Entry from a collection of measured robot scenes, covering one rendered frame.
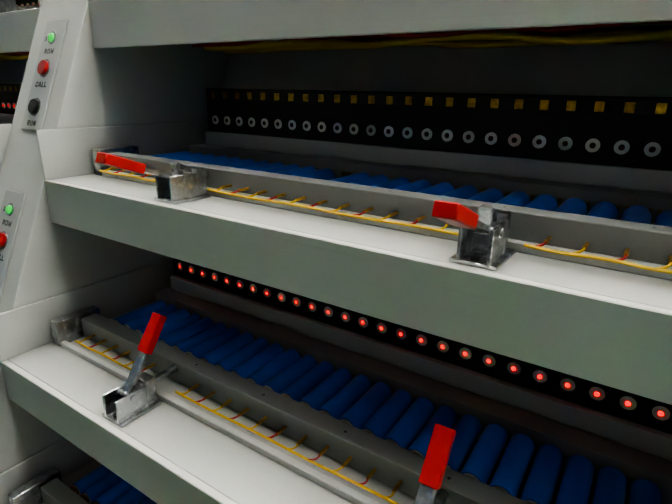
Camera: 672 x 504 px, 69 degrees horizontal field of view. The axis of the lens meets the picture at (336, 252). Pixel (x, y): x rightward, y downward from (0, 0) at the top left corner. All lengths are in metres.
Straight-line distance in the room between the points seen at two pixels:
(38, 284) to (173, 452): 0.26
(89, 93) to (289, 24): 0.27
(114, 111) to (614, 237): 0.51
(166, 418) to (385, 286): 0.24
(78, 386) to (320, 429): 0.25
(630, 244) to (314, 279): 0.19
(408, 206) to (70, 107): 0.39
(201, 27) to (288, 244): 0.23
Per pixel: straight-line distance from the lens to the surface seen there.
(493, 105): 0.46
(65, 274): 0.61
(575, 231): 0.32
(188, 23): 0.50
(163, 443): 0.44
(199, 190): 0.45
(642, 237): 0.32
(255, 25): 0.44
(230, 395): 0.45
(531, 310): 0.28
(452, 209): 0.22
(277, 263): 0.35
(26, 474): 0.69
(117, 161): 0.40
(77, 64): 0.60
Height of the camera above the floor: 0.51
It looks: 1 degrees up
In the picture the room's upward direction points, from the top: 13 degrees clockwise
